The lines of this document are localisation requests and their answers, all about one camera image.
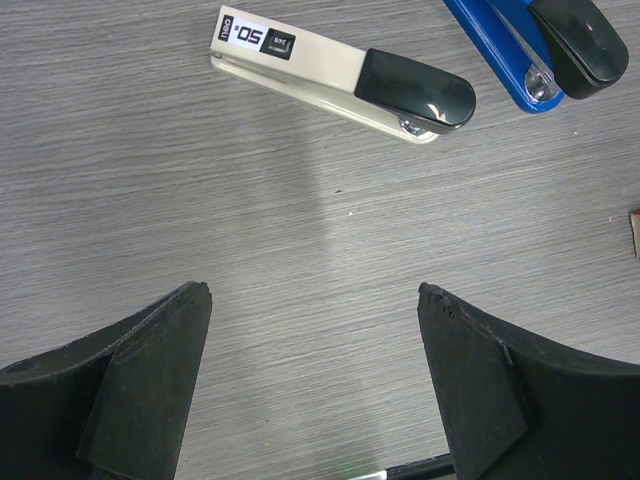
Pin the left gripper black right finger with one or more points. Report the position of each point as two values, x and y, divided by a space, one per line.
517 405

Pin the grey black stapler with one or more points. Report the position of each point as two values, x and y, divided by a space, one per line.
407 100

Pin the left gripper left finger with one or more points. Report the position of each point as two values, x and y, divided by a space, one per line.
110 405

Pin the blue stapler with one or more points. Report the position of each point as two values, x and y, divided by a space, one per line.
544 50

